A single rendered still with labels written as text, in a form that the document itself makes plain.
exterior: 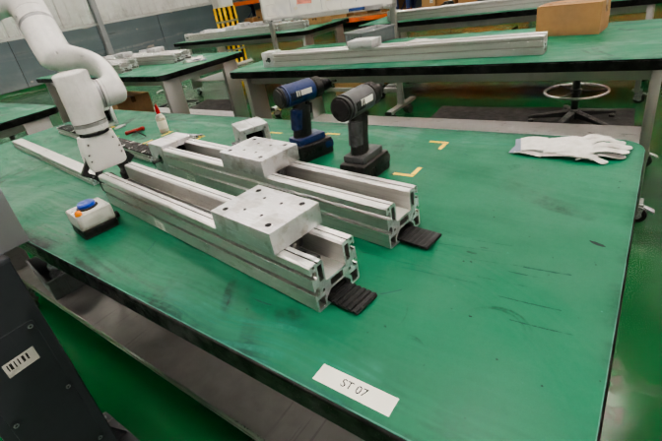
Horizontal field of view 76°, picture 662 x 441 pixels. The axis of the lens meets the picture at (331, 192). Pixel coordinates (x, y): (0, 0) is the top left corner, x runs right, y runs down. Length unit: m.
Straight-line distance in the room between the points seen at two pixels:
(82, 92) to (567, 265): 1.14
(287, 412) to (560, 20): 2.24
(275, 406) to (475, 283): 0.77
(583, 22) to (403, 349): 2.23
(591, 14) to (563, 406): 2.24
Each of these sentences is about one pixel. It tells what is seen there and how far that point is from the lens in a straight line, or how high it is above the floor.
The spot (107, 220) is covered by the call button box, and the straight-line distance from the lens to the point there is 1.15.
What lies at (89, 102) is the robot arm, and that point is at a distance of 1.28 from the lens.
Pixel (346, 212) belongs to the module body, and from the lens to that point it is 0.80.
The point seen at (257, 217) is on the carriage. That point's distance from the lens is 0.70.
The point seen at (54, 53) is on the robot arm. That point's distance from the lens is 1.37.
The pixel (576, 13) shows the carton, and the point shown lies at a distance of 2.63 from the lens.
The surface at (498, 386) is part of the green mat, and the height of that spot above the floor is 0.78.
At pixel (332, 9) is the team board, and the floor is 1.00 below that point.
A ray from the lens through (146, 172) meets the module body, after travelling 1.19.
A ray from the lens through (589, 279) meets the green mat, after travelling 0.74.
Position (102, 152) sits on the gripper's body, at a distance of 1.32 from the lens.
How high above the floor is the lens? 1.22
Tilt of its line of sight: 26 degrees down
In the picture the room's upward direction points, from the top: 10 degrees counter-clockwise
